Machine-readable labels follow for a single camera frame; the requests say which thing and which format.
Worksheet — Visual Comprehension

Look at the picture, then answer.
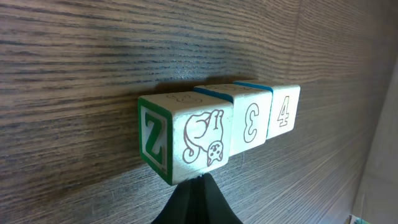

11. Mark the wooden picture block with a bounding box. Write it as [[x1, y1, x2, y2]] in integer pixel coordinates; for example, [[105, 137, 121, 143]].
[[137, 91, 233, 185]]

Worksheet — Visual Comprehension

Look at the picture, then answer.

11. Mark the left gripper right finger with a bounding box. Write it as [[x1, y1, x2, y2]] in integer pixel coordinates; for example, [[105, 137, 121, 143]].
[[198, 174, 242, 224]]

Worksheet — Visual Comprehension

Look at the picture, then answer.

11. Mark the blue edged wooden block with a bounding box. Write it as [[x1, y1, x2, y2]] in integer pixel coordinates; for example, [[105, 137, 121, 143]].
[[233, 80, 300, 139]]

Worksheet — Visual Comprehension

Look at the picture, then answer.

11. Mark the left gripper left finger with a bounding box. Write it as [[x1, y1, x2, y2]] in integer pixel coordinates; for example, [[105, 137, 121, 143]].
[[152, 179, 198, 224]]

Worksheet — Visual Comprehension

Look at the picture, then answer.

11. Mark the blue P wooden block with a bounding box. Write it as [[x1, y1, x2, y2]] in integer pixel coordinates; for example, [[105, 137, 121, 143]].
[[194, 84, 272, 156]]

